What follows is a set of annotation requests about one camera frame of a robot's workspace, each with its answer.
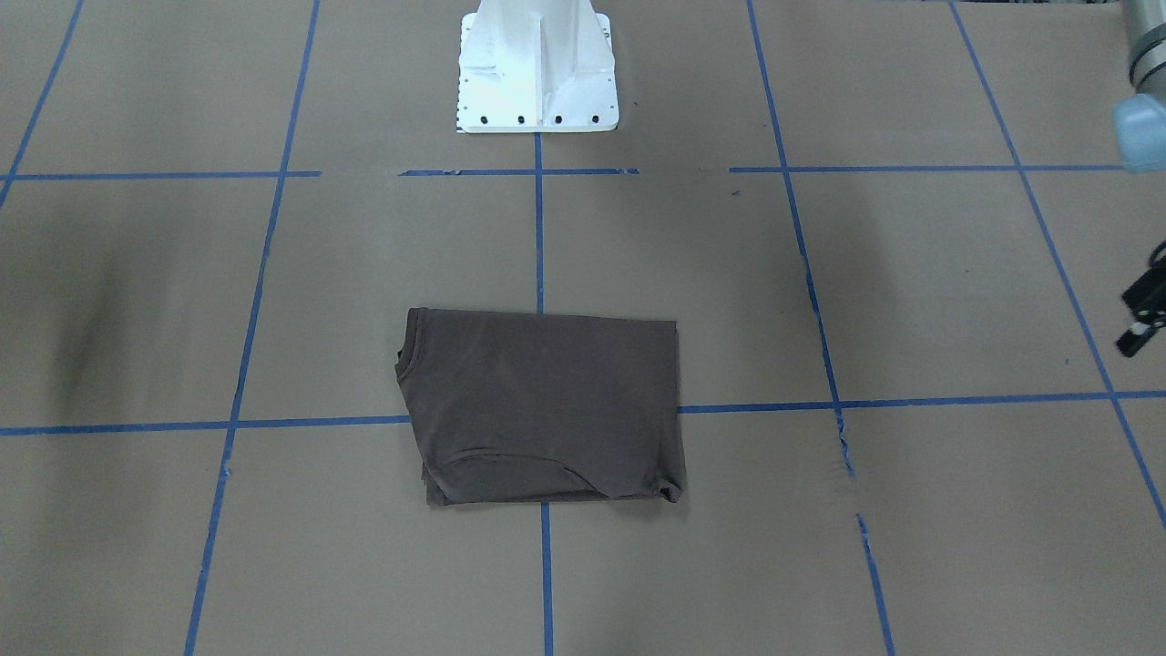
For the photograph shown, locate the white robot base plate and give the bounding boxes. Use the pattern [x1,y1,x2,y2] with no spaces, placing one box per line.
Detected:
[455,1,620,134]

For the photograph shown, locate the brown paper table cover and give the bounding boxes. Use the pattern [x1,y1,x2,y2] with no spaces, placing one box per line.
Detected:
[3,1,1163,655]

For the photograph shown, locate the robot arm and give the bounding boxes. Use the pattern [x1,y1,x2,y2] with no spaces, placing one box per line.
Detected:
[1112,1,1165,358]

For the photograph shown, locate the dark brown t-shirt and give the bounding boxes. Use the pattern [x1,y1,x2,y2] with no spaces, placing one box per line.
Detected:
[395,306,687,507]

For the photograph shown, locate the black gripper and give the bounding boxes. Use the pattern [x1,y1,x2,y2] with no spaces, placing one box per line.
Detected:
[1116,241,1165,358]

